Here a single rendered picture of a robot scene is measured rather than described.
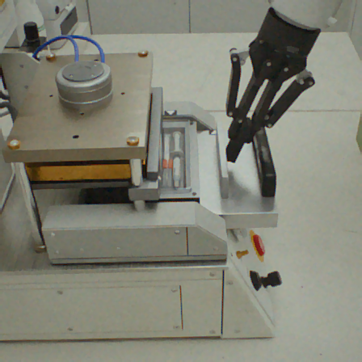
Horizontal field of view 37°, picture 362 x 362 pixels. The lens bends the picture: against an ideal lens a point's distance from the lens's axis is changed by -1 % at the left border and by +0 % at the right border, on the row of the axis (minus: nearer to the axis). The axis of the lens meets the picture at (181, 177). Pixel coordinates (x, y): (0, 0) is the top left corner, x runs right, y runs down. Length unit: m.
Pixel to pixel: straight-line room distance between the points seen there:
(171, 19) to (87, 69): 2.55
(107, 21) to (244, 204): 2.66
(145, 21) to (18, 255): 2.64
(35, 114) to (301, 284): 0.54
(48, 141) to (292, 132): 0.78
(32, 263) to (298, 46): 0.47
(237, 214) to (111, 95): 0.25
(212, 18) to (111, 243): 2.66
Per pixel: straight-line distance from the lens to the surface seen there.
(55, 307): 0.85
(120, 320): 0.86
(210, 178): 0.84
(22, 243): 0.84
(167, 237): 0.73
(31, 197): 0.75
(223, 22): 3.32
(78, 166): 0.74
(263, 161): 0.81
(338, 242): 1.08
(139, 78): 0.82
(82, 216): 0.75
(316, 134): 1.36
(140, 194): 0.72
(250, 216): 0.79
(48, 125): 0.74
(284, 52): 0.73
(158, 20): 3.33
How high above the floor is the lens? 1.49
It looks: 38 degrees down
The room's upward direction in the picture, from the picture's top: 2 degrees counter-clockwise
